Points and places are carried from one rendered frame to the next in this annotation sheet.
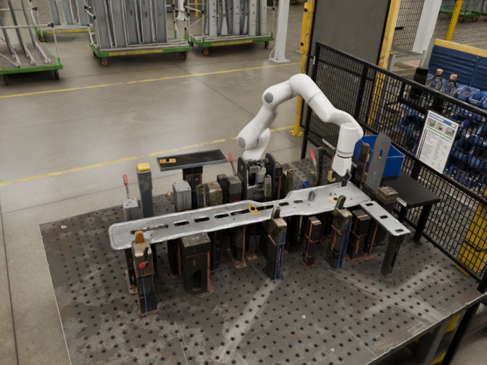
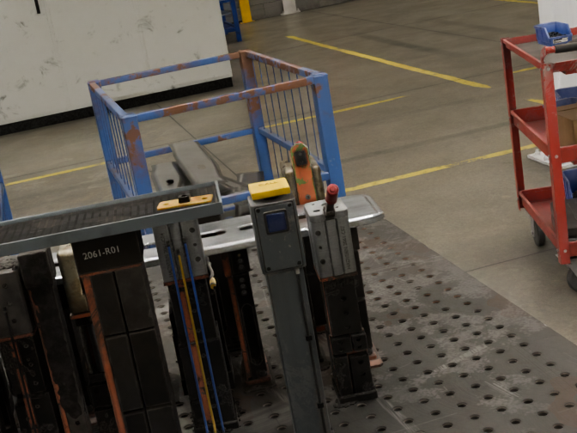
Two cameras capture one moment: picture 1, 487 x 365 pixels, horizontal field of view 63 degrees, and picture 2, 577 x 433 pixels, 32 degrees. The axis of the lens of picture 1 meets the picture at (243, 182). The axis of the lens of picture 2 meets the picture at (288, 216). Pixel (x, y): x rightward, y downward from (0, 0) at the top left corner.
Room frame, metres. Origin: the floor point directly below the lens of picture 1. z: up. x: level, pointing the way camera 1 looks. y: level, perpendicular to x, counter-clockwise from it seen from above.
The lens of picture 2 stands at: (3.26, 1.03, 1.56)
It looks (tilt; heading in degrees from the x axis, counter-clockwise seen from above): 17 degrees down; 199
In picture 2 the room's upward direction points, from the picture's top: 10 degrees counter-clockwise
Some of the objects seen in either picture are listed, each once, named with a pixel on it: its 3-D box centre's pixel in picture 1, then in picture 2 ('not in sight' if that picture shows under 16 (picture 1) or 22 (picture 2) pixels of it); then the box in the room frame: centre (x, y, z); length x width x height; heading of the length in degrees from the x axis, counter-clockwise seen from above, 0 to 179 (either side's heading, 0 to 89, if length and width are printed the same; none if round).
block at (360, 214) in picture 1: (356, 235); not in sight; (1.73, -0.63, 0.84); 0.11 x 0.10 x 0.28; 23
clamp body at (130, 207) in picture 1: (133, 231); (340, 301); (1.62, 0.55, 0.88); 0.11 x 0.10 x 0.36; 23
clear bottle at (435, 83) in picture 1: (434, 87); not in sight; (2.22, -1.04, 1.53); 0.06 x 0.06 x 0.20
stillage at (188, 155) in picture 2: not in sight; (215, 184); (-0.76, -0.63, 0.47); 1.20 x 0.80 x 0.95; 33
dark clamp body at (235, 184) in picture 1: (232, 208); (27, 366); (1.87, 0.05, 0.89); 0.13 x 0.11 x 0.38; 23
